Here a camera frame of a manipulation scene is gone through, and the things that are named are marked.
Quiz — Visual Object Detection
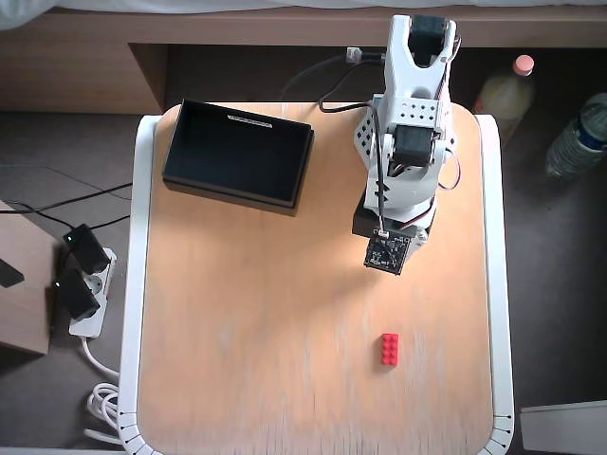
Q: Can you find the brown cardboard box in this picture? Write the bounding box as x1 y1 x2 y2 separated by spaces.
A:
0 198 62 356

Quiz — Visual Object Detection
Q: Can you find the wooden bed frame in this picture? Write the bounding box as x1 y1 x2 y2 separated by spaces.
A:
0 9 607 115

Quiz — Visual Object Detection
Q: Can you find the black wrist camera board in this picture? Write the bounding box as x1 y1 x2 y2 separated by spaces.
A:
363 230 413 277

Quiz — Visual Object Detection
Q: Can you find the clear water bottle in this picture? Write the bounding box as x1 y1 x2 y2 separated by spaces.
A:
544 92 607 179

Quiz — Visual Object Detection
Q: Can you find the white power strip cord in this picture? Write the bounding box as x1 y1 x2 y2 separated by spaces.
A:
81 335 123 446

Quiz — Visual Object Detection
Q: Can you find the white bedding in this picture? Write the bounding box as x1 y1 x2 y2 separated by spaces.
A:
0 0 607 30

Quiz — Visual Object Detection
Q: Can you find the white flat board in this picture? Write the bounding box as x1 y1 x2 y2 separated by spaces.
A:
519 400 607 454

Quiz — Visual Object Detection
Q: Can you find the black power adapter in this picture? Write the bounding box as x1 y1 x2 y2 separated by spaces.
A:
63 224 111 275
50 268 101 321

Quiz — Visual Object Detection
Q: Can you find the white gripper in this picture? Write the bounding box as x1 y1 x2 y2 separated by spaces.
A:
353 174 437 241

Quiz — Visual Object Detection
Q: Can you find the red lego block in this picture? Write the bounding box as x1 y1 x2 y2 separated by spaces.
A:
378 333 400 367

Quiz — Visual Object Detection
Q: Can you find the black power cable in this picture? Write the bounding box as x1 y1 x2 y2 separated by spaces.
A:
281 49 388 103

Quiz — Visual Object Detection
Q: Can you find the white power strip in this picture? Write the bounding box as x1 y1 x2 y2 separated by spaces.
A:
68 246 119 338

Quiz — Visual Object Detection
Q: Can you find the yellow bottle pink cap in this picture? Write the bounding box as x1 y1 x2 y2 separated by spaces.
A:
473 54 538 143

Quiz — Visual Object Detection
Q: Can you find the thin black camera cable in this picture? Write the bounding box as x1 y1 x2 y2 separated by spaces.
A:
371 106 388 234

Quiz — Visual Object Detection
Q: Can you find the black floor cable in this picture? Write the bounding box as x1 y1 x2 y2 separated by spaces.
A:
0 182 134 229

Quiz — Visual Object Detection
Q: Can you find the black usb cable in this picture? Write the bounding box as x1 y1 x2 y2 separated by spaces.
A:
318 89 377 115

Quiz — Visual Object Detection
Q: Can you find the black box bin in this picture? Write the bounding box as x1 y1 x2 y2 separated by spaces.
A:
161 98 315 218

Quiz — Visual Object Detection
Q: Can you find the white table side rail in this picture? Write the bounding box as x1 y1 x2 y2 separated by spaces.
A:
117 113 163 455
472 113 516 455

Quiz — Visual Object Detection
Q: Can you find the red white servo wire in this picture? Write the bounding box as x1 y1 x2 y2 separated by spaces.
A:
436 150 462 191

